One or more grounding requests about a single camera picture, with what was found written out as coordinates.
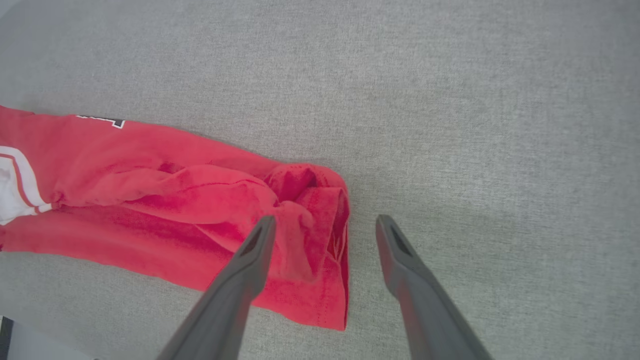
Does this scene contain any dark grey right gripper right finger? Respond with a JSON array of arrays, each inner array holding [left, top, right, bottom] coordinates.
[[375, 214, 495, 360]]

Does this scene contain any red and white jersey shirt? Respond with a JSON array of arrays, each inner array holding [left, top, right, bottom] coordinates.
[[0, 105, 351, 332]]

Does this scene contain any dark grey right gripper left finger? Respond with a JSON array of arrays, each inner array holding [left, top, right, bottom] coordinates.
[[156, 215, 277, 360]]

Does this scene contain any black edged object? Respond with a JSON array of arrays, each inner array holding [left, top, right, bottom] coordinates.
[[0, 316, 15, 360]]

